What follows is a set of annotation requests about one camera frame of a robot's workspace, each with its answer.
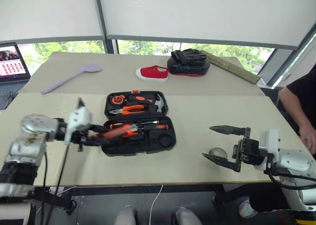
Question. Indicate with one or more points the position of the bystander bare forearm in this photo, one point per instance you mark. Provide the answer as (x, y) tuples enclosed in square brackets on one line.
[(291, 106)]

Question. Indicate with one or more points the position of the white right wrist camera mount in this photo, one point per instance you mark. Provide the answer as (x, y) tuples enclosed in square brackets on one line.
[(270, 141)]

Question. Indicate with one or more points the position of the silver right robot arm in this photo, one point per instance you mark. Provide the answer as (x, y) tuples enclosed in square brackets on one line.
[(296, 161)]

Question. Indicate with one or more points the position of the bystander black trousers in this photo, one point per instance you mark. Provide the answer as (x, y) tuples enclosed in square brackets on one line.
[(266, 200)]

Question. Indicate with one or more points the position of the white roller blind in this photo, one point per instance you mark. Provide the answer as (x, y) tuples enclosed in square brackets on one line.
[(197, 12), (49, 10)]

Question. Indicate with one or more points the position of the bystander black shirt torso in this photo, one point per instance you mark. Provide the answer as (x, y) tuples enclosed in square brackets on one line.
[(304, 86)]

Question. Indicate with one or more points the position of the red canvas shoe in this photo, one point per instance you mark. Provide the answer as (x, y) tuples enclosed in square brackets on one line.
[(153, 72)]

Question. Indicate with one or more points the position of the orange black utility knife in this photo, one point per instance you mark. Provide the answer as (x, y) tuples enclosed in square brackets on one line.
[(118, 132)]

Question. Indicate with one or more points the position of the white sneaker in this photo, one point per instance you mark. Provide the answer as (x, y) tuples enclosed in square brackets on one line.
[(247, 207)]

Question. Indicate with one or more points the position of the purple silicone spatula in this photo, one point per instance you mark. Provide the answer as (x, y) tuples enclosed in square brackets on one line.
[(91, 68)]

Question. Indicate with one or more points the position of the bystander bare hand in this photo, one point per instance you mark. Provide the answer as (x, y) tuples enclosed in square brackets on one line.
[(309, 138)]

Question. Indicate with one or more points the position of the black orange tape measure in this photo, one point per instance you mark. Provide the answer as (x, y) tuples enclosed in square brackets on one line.
[(118, 99)]

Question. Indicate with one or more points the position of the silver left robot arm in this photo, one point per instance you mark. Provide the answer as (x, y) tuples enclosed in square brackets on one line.
[(32, 126)]

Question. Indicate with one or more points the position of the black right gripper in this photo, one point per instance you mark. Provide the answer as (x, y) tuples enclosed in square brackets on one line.
[(248, 152)]

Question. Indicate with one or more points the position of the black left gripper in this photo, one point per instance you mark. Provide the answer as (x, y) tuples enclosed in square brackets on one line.
[(86, 136)]

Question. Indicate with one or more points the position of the black gloves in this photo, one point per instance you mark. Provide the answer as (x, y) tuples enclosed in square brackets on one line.
[(190, 54)]

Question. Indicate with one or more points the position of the clear tape roll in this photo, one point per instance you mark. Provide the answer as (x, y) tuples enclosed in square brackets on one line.
[(217, 149)]

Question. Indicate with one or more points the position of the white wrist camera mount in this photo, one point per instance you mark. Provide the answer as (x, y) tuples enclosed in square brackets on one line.
[(270, 141), (79, 117)]

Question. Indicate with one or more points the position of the grey window frame post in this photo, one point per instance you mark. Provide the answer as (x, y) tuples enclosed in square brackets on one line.
[(103, 17)]

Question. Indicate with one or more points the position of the olive green long pad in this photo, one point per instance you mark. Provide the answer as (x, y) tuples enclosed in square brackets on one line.
[(234, 68)]

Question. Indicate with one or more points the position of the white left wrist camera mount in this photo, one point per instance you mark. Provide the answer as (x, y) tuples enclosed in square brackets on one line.
[(79, 117)]

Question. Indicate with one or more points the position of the black tool case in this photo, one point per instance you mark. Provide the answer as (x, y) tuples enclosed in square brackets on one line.
[(170, 146)]

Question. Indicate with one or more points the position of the open laptop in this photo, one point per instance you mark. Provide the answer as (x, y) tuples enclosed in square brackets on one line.
[(12, 62)]

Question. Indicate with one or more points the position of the grey rounded shape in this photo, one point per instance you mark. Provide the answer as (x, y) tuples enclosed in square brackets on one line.
[(185, 217), (126, 216)]

